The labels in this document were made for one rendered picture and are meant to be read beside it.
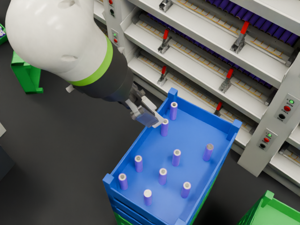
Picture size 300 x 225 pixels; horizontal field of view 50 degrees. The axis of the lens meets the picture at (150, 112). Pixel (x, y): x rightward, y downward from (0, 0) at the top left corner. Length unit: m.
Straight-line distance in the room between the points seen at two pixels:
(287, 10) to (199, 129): 0.35
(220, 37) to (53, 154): 0.83
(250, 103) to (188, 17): 0.34
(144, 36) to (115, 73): 0.76
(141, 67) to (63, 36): 1.02
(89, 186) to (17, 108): 0.52
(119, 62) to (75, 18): 0.13
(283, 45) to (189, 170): 0.43
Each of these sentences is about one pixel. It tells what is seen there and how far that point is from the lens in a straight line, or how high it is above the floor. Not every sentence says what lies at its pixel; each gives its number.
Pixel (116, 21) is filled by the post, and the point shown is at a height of 0.38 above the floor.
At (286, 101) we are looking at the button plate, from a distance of 0.99.
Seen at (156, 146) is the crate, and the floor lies 0.48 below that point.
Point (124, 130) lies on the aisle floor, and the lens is 1.42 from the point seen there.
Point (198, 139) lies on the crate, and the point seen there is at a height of 0.48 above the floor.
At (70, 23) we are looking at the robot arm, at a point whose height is 0.97.
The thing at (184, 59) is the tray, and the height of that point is 0.35.
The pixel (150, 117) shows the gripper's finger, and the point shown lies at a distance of 0.63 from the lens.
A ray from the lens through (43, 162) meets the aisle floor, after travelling 1.42.
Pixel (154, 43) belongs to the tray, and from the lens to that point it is 1.24.
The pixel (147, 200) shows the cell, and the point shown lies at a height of 0.53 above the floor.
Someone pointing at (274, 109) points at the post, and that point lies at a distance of 1.03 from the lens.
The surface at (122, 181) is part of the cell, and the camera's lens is 0.75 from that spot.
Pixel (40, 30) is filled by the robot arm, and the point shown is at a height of 0.97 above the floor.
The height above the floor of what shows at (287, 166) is 0.16.
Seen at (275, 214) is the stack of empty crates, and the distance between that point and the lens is 1.01.
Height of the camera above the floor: 1.24
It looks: 58 degrees down
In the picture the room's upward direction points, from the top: straight up
